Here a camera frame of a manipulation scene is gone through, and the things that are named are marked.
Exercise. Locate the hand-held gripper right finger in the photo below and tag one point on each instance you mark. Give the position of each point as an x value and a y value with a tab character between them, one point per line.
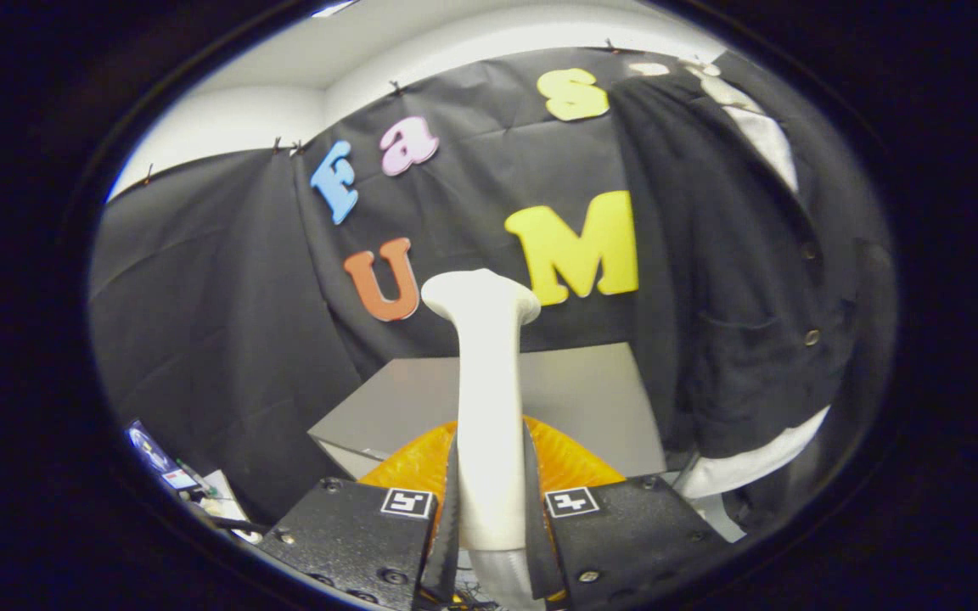
625	535

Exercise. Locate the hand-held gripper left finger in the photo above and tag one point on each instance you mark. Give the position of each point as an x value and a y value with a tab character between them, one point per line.
362	535

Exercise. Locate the black jacket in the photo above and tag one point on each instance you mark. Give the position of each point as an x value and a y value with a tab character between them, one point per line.
727	280

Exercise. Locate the grey drawer cabinet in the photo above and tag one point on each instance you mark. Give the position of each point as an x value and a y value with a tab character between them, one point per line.
591	399

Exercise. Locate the white papers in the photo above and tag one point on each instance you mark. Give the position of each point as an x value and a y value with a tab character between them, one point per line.
222	496

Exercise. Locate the white mannequin torso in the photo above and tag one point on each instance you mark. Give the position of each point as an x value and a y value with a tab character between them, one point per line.
752	462

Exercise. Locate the white and blue equipment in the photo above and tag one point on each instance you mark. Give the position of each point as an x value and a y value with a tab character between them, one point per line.
149	445

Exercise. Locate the black backdrop cloth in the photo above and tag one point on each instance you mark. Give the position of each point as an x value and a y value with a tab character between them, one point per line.
226	297

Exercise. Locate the ceiling light panel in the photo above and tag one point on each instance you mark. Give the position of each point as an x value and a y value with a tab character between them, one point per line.
332	8

